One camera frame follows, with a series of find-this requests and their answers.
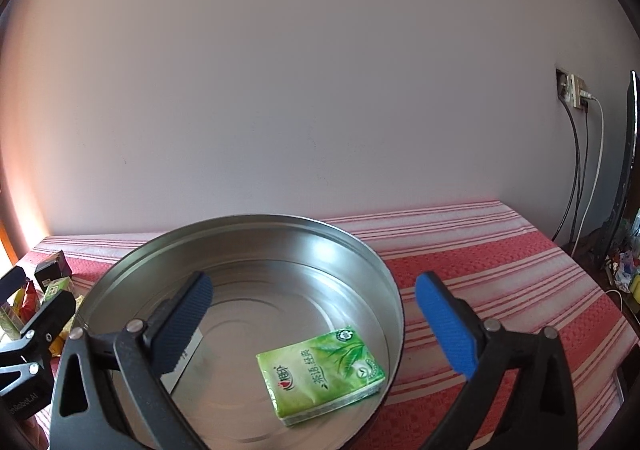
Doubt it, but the black flat monitor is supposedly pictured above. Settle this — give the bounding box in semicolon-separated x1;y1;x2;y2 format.
594;70;639;267

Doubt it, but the green tea tissue pack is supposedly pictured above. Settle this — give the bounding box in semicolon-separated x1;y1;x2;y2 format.
256;326;386;426

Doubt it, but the wall power socket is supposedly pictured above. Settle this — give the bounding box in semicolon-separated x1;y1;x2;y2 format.
555;66;588;111

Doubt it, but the black power cable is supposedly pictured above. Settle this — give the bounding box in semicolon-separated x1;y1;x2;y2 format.
549;99;591;246

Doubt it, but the red white striped bedsheet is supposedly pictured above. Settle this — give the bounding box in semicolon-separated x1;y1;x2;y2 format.
14;200;640;450

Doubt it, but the white power cable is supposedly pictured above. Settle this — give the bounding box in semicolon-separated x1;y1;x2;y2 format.
569;93;606;258

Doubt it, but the orange snack packet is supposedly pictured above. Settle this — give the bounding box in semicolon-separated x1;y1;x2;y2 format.
12;280;40;324

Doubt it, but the green white tissue pack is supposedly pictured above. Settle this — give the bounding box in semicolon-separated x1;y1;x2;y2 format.
42;277;74;303

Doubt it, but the black square gift box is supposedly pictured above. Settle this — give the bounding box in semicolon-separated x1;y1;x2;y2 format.
35;251;73;292

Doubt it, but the white card tissue pack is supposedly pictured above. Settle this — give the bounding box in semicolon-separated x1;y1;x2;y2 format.
160;329;203;394

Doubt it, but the round metal tin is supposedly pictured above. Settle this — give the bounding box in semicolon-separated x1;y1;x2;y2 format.
77;215;404;449

